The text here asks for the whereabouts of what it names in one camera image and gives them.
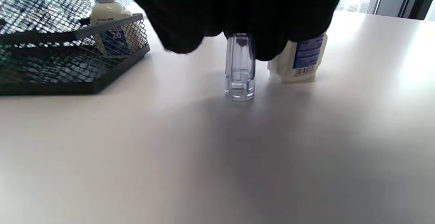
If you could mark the person's right hand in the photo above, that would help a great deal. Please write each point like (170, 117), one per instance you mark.
(238, 6)

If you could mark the small white correction fluid bottle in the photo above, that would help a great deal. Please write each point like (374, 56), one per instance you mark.
(108, 13)
(295, 64)

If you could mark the black mesh desk organizer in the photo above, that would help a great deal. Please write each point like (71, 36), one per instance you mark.
(51, 88)

